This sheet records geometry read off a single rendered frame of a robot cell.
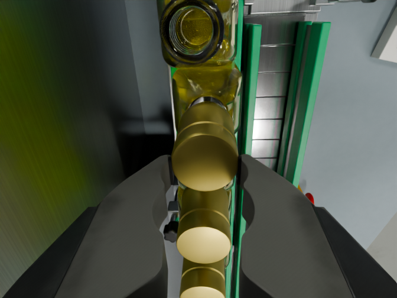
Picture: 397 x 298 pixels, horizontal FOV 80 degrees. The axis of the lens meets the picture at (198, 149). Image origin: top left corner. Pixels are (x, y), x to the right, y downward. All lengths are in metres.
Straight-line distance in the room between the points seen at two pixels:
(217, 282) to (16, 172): 0.15
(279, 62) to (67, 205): 0.33
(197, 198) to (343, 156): 0.55
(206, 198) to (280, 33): 0.29
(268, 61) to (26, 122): 0.32
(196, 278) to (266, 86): 0.30
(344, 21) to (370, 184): 0.40
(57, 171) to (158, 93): 0.35
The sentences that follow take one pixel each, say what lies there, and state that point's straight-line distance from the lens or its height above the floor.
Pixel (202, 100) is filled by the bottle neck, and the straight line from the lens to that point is 0.17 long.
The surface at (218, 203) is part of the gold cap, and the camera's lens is 0.16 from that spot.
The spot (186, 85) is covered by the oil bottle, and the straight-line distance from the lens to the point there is 0.18.
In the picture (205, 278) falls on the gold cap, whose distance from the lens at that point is 0.19.
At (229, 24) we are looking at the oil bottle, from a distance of 0.17.
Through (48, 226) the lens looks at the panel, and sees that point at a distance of 0.23.
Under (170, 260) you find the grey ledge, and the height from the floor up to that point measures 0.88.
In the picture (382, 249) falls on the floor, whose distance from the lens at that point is 2.38.
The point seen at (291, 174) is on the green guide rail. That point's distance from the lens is 0.39.
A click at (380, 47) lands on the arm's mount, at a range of 0.59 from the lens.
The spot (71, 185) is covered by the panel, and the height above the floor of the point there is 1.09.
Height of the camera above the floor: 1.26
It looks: 61 degrees down
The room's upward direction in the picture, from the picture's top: 175 degrees counter-clockwise
